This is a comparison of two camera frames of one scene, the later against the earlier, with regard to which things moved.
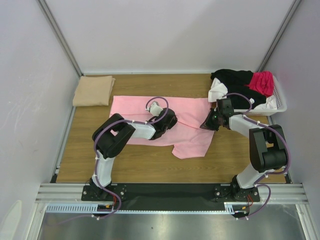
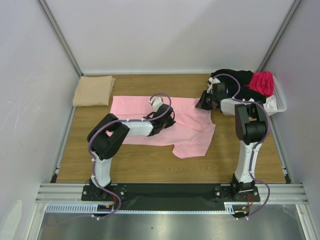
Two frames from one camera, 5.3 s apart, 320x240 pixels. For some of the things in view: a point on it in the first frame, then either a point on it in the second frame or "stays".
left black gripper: x=172 y=122 stays
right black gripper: x=210 y=121 to x=207 y=101
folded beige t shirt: x=93 y=91 stays
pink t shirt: x=187 y=138 stays
